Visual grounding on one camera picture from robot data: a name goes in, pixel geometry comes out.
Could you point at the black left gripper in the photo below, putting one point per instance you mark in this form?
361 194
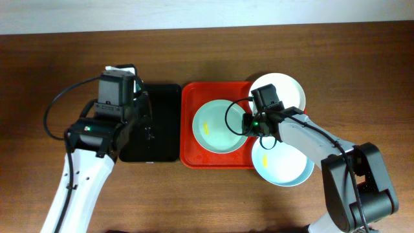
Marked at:
144 101

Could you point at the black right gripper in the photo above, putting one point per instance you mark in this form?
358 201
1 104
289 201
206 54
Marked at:
246 127

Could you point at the pale green plate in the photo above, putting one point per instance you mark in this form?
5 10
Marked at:
210 130

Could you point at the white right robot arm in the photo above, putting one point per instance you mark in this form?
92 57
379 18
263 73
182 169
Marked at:
357 187

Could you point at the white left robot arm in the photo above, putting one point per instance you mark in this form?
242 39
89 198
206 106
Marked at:
92 146

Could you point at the black plastic tray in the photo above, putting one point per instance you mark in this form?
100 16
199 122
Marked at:
159 139

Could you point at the white plate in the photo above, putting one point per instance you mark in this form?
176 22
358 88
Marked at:
289 91

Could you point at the light blue plate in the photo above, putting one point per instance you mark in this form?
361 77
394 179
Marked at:
282 165

